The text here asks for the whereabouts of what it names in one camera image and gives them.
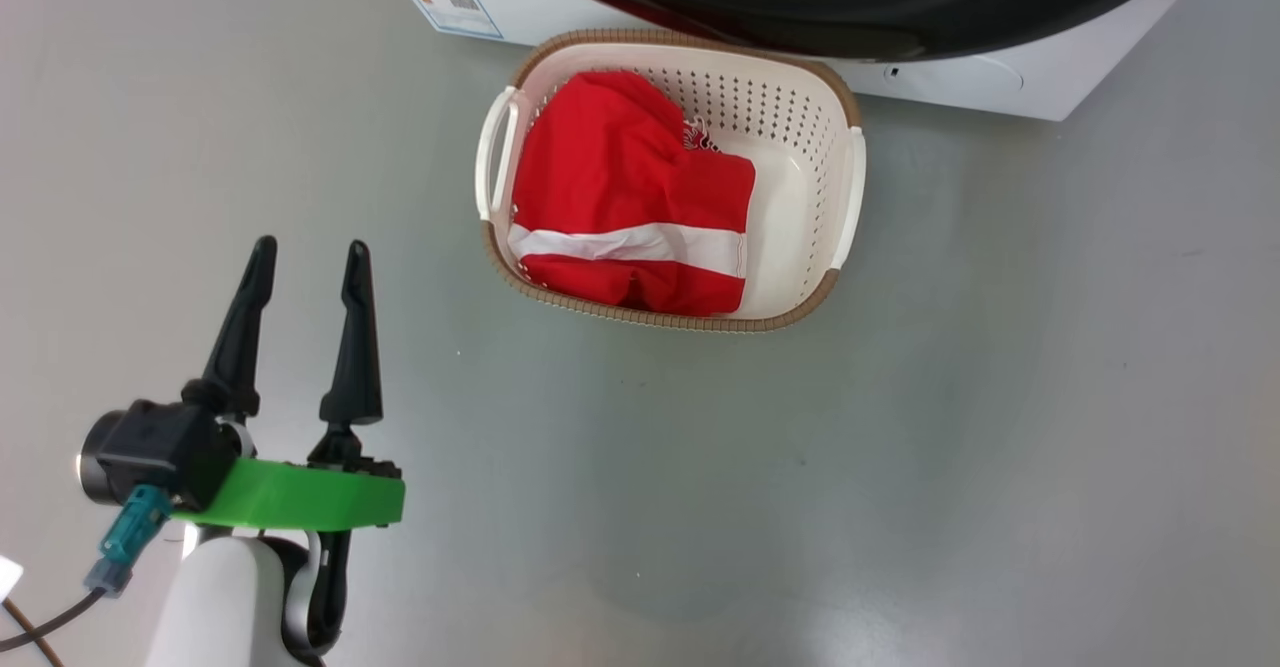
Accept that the white washing machine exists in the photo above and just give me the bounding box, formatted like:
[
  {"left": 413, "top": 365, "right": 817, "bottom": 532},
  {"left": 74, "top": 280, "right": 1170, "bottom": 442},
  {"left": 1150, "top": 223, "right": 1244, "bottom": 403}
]
[{"left": 372, "top": 0, "right": 1227, "bottom": 123}]

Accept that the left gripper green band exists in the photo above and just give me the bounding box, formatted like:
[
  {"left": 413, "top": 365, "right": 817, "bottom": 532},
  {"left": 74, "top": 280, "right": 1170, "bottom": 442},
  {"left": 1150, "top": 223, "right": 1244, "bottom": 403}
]
[{"left": 170, "top": 236, "right": 406, "bottom": 532}]

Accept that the cream laundry basket brown rim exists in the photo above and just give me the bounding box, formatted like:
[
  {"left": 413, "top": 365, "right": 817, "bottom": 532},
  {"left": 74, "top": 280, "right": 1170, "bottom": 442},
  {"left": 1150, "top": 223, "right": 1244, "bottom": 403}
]
[{"left": 475, "top": 29, "right": 867, "bottom": 334}]

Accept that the round white filter cover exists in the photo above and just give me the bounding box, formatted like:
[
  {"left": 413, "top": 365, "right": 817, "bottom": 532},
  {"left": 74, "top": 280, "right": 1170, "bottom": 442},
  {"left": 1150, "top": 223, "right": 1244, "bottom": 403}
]
[{"left": 880, "top": 52, "right": 1026, "bottom": 94}]

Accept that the red garment with white stripe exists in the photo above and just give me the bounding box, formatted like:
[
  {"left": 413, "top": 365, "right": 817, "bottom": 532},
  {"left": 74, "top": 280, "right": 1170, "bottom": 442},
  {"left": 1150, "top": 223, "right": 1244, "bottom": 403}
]
[{"left": 507, "top": 70, "right": 757, "bottom": 318}]

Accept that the left cable with teal connector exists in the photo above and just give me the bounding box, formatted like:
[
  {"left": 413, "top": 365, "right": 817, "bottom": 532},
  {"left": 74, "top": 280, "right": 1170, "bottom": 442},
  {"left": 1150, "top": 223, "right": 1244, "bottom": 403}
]
[{"left": 0, "top": 484, "right": 173, "bottom": 653}]

